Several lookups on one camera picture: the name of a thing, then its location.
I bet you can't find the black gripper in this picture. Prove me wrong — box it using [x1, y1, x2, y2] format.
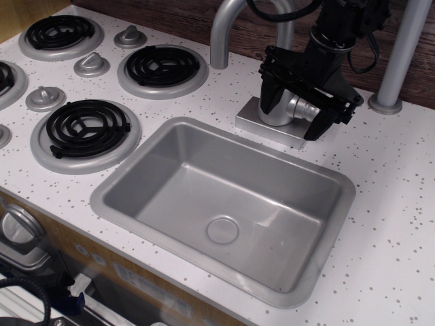
[260, 32, 364, 141]

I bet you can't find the silver faucet lever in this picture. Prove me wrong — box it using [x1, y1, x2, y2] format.
[287, 96, 320, 122]

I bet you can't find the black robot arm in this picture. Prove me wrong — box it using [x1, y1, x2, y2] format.
[247, 1, 391, 141]

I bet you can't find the grey vertical pole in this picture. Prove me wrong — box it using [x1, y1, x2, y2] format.
[368, 0, 432, 115]

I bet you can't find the silver curved faucet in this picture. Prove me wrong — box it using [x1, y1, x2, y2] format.
[210, 0, 310, 149]

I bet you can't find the grey toy sink basin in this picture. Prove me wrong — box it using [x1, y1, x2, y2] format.
[90, 117, 355, 308]

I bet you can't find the back right stove burner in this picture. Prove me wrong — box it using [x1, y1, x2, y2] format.
[117, 45, 209, 100]

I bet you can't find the silver stove knob top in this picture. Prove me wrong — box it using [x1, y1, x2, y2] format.
[114, 25, 147, 49]

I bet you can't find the silver stove knob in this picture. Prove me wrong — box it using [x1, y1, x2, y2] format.
[73, 52, 110, 78]
[25, 86, 66, 113]
[114, 25, 147, 49]

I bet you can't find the silver stove knob middle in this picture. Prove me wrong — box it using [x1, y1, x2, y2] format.
[73, 52, 110, 78]

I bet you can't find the front right stove burner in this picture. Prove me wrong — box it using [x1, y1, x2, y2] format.
[31, 100, 141, 175]

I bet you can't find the back left stove burner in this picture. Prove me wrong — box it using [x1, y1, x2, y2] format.
[18, 15, 104, 62]

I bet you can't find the silver stove knob lower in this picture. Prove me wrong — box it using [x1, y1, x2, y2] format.
[25, 86, 66, 113]

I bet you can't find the left edge stove burner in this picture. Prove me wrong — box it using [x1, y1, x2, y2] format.
[1, 61, 28, 110]

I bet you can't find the silver stove knob edge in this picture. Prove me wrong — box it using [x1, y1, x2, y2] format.
[0, 124, 12, 149]

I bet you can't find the silver oven dial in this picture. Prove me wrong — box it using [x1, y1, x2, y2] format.
[1, 203, 45, 254]

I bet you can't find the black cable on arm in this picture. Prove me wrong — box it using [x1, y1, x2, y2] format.
[347, 30, 380, 74]

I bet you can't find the silver oven door handle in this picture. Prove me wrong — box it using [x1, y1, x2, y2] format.
[1, 242, 52, 274]

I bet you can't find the black cable lower left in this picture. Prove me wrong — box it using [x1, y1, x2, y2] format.
[0, 276, 52, 323]

